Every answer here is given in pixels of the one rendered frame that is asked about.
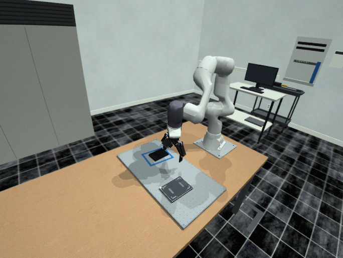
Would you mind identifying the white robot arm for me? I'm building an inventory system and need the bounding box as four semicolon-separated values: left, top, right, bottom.
162;56;235;151

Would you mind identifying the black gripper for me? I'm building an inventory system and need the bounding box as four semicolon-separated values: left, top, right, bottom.
161;132;186;162

